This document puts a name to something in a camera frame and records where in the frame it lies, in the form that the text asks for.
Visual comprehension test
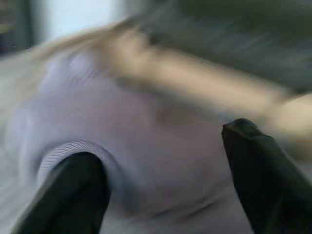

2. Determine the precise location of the white cloth garment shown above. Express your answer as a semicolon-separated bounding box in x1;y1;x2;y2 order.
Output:
4;52;254;234

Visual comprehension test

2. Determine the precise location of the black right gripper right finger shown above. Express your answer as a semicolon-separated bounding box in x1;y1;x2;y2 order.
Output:
221;118;312;234

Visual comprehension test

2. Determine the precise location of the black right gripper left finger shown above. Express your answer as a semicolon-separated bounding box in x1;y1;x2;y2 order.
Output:
11;151;111;234

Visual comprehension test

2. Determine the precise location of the beige cloth garment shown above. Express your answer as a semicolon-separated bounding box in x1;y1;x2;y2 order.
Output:
107;31;312;132

